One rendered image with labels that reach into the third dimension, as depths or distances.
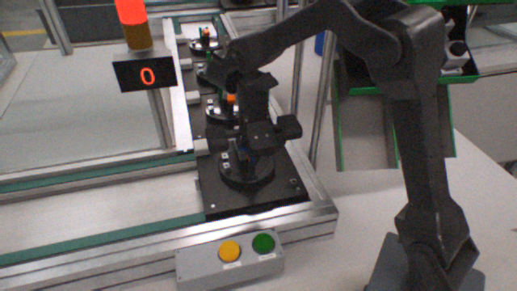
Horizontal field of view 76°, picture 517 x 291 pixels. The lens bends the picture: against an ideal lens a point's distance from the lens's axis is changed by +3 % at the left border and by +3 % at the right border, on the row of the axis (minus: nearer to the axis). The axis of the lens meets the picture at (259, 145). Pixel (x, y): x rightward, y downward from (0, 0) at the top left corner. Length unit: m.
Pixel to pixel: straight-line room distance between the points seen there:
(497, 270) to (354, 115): 0.46
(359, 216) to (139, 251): 0.53
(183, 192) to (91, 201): 0.22
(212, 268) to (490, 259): 0.62
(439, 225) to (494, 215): 0.60
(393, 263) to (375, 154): 0.32
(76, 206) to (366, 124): 0.73
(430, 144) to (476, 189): 0.68
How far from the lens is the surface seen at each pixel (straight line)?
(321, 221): 0.76
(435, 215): 0.46
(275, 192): 0.76
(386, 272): 0.58
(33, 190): 0.98
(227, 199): 0.75
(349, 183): 0.96
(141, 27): 0.72
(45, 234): 0.89
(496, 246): 0.98
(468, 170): 1.15
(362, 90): 0.69
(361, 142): 0.82
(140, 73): 0.75
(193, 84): 1.18
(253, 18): 1.90
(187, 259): 0.69
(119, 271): 0.75
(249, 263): 0.67
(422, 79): 0.38
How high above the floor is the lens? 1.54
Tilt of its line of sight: 40 degrees down
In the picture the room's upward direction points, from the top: straight up
